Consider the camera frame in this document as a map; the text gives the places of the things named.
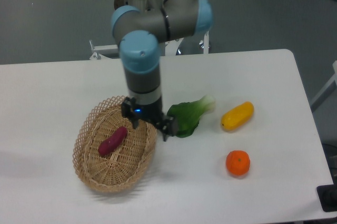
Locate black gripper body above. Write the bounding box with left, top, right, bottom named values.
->
left=121, top=97, right=164, bottom=129

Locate purple sweet potato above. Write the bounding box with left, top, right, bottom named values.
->
left=98, top=127, right=128, bottom=156

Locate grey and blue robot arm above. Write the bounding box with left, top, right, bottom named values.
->
left=111, top=0, right=213, bottom=138

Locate woven wicker basket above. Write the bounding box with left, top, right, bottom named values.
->
left=73, top=96, right=157, bottom=192

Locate green bok choy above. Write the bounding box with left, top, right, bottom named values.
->
left=167, top=95, right=216, bottom=138

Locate yellow mango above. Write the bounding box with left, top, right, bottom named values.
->
left=221, top=101, right=254, bottom=131

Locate orange tangerine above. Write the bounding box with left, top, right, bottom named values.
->
left=225, top=150, right=250, bottom=176

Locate white furniture leg at right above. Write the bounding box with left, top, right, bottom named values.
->
left=310, top=61, right=336, bottom=112

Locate black box at table edge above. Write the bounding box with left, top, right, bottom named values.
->
left=316, top=185, right=336, bottom=212

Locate white metal frame bracket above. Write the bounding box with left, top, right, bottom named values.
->
left=89, top=31, right=212, bottom=60

